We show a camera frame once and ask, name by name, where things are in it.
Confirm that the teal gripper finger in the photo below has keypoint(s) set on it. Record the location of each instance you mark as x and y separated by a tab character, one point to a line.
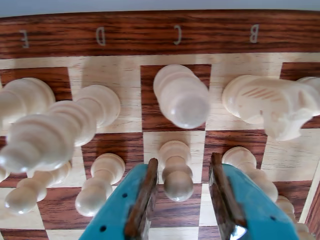
250	207
117	207

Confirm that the light wooden chess queen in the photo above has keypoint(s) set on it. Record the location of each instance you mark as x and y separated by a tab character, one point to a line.
62	125

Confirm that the light wooden chess knight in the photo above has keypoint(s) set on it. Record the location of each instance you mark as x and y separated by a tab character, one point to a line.
262	105

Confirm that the light wooden chess bishop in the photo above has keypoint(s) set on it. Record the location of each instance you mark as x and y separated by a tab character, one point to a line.
180	100

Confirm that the light wooden chess king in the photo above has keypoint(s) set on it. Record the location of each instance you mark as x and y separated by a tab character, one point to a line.
27	95

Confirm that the wooden folding chess board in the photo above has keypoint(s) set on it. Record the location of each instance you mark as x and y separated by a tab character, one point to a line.
175	27

